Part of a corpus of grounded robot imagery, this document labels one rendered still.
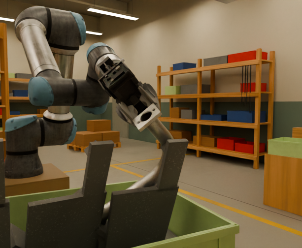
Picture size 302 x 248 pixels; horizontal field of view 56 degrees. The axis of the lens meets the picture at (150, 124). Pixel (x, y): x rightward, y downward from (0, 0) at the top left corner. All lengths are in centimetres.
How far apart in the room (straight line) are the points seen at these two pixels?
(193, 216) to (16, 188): 65
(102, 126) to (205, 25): 377
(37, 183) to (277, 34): 560
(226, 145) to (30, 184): 523
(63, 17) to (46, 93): 42
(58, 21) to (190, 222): 78
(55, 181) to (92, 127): 683
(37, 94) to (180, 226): 51
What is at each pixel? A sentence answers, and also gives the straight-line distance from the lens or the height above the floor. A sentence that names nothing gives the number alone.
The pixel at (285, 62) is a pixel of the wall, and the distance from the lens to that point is 604.
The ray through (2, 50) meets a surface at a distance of 449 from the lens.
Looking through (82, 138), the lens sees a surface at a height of 34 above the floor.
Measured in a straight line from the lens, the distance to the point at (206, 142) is 650.
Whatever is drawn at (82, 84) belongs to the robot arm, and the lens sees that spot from 80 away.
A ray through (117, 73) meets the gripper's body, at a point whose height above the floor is 127.
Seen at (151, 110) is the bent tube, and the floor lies 120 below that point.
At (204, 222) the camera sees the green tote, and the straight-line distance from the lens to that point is 73.
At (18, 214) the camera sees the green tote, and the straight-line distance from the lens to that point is 89.
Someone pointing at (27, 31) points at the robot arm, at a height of 143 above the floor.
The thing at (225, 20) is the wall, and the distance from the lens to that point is 704.
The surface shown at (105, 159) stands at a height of 111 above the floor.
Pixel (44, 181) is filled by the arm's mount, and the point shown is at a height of 92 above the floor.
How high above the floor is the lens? 121
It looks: 4 degrees down
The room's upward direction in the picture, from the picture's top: straight up
